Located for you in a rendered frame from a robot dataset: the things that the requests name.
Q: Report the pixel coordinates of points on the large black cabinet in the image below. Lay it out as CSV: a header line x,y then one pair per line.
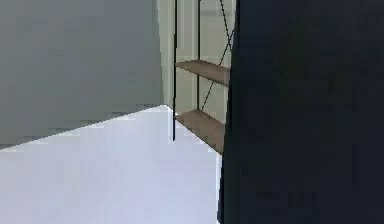
x,y
303,113

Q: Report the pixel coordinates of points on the black frame wooden shelf unit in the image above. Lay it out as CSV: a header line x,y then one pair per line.
x,y
204,126

